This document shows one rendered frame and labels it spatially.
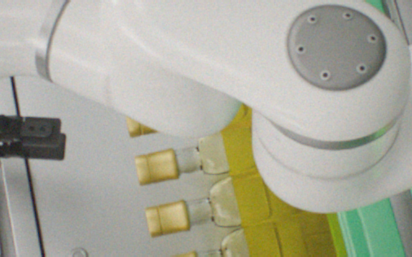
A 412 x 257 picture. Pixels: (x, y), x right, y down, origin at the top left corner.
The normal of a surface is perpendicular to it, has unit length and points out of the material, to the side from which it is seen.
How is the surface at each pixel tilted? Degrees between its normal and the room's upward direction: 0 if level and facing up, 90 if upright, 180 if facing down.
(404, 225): 90
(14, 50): 68
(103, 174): 91
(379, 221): 90
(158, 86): 64
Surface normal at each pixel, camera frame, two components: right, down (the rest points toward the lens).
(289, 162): -0.54, 0.76
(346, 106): -0.03, 0.16
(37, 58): -0.42, 0.63
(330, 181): -0.01, 0.89
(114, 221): 0.04, -0.31
